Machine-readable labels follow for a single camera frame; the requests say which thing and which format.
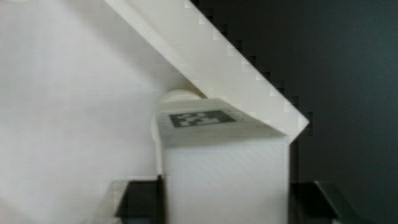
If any white square tabletop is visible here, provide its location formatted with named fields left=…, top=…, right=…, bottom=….
left=0, top=0, right=307, bottom=224

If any white table leg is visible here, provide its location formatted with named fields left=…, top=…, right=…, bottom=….
left=153, top=90, right=289, bottom=224

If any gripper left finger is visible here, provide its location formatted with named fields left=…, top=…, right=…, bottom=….
left=90, top=175, right=167, bottom=224

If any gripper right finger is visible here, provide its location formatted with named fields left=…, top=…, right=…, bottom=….
left=288, top=179, right=362, bottom=224

